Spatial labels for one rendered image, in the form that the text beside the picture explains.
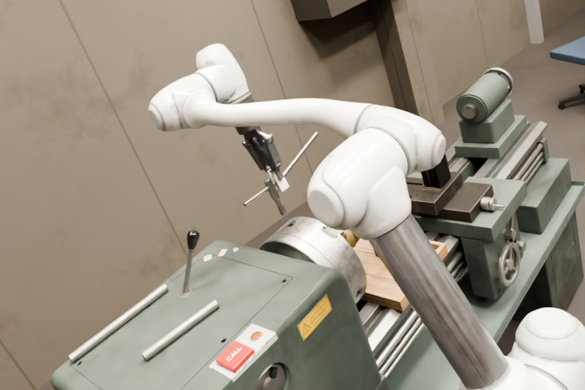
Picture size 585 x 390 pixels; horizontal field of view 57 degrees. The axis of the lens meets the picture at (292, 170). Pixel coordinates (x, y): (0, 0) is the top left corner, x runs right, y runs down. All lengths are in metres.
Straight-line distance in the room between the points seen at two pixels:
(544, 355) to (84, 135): 2.84
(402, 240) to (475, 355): 0.27
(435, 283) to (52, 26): 2.80
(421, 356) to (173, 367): 1.04
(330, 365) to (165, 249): 2.59
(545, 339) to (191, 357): 0.75
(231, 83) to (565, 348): 0.99
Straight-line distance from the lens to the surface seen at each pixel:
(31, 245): 3.56
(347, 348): 1.41
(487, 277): 2.04
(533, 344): 1.32
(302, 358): 1.28
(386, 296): 1.74
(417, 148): 1.10
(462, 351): 1.15
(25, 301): 3.66
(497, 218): 1.94
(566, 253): 2.81
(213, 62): 1.46
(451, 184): 1.99
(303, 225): 1.55
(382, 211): 1.01
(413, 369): 2.02
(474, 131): 2.43
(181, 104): 1.36
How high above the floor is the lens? 2.00
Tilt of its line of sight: 24 degrees down
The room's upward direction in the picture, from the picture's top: 20 degrees counter-clockwise
